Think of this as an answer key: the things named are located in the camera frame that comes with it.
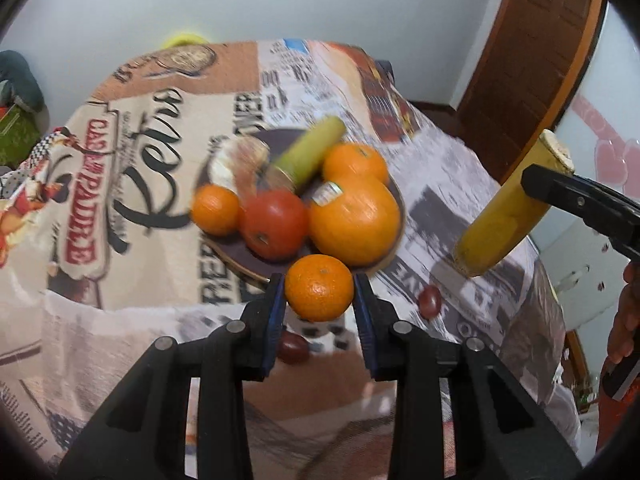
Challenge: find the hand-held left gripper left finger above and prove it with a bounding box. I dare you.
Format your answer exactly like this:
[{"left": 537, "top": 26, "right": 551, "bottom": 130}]
[{"left": 57, "top": 272, "right": 287, "bottom": 480}]

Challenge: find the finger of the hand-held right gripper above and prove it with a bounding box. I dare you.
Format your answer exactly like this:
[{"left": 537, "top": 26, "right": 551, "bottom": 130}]
[{"left": 520, "top": 164, "right": 640, "bottom": 261}]

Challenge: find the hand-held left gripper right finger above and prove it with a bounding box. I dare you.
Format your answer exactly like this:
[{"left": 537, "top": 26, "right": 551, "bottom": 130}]
[{"left": 352, "top": 272, "right": 583, "bottom": 480}]

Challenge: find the small tangerine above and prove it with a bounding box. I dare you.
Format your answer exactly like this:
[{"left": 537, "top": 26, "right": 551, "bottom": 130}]
[
  {"left": 190, "top": 184, "right": 242, "bottom": 237},
  {"left": 284, "top": 254, "right": 355, "bottom": 322}
]

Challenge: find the dark purple plate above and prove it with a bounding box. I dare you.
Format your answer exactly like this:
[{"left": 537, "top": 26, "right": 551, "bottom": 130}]
[{"left": 197, "top": 128, "right": 405, "bottom": 284}]

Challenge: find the yellow banana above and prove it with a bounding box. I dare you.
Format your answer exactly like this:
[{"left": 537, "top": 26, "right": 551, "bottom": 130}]
[{"left": 452, "top": 129, "right": 575, "bottom": 277}]

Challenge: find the large orange with sticker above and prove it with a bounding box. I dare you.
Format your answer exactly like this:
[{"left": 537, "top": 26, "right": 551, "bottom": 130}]
[{"left": 308, "top": 173, "right": 403, "bottom": 267}]

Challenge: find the pomelo wedge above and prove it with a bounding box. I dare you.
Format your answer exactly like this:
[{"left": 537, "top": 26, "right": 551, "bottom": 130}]
[{"left": 207, "top": 135, "right": 271, "bottom": 197}]

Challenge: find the medium orange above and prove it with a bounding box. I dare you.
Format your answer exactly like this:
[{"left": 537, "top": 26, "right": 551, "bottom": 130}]
[{"left": 322, "top": 142, "right": 390, "bottom": 187}]

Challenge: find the person's right hand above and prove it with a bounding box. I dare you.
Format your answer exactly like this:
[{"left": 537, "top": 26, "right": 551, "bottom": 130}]
[{"left": 606, "top": 260, "right": 640, "bottom": 366}]

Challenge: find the dark red cherry tomato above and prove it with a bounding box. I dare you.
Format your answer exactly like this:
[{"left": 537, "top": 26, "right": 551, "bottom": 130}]
[{"left": 277, "top": 332, "right": 309, "bottom": 365}]

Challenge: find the red grape right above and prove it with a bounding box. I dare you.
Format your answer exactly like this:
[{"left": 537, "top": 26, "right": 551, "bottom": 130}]
[{"left": 418, "top": 284, "right": 444, "bottom": 319}]

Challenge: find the white sliding wardrobe door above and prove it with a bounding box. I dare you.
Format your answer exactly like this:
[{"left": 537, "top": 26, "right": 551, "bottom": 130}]
[{"left": 537, "top": 0, "right": 640, "bottom": 346}]

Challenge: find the printed blanket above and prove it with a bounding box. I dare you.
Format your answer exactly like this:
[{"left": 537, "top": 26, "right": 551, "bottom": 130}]
[{"left": 0, "top": 40, "right": 583, "bottom": 480}]

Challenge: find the brown wooden door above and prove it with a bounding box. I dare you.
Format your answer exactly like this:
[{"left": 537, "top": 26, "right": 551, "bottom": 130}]
[{"left": 456, "top": 0, "right": 607, "bottom": 187}]

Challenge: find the black white checkered cloth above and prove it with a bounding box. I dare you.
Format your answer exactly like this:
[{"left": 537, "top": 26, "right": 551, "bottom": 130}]
[{"left": 14, "top": 129, "right": 67, "bottom": 172}]

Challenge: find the green storage box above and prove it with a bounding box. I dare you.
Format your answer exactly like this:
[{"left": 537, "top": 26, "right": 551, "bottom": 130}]
[{"left": 0, "top": 104, "right": 44, "bottom": 169}]

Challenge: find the grey plush toy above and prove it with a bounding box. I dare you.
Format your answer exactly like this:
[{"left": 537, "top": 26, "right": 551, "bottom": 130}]
[{"left": 0, "top": 50, "right": 47, "bottom": 112}]

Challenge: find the yellow foam ring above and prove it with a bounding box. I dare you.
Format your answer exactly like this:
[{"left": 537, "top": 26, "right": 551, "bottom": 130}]
[{"left": 164, "top": 31, "right": 207, "bottom": 49}]

